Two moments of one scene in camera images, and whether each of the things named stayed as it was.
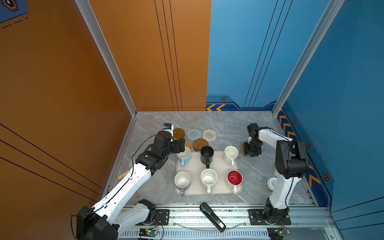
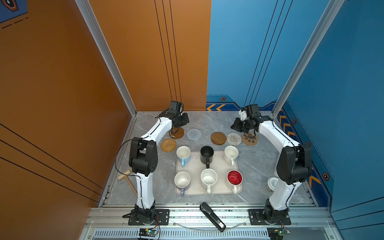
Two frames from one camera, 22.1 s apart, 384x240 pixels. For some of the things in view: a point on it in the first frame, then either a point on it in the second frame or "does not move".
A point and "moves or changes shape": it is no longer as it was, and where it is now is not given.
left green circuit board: x=148 y=232 does not move
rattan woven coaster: x=187 y=143 moves or changes shape
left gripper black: x=181 y=144 to x=186 y=121
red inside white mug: x=234 y=178 does not move
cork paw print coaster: x=242 y=146 moves or changes shape
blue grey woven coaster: x=193 y=134 does not move
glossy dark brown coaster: x=178 y=133 does not move
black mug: x=206 y=155 does not move
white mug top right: x=230 y=153 does not move
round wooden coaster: x=198 y=143 to x=218 y=138
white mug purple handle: x=182 y=180 does not move
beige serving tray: x=195 y=166 does not move
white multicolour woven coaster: x=209 y=135 to x=234 y=139
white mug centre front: x=208 y=179 does not move
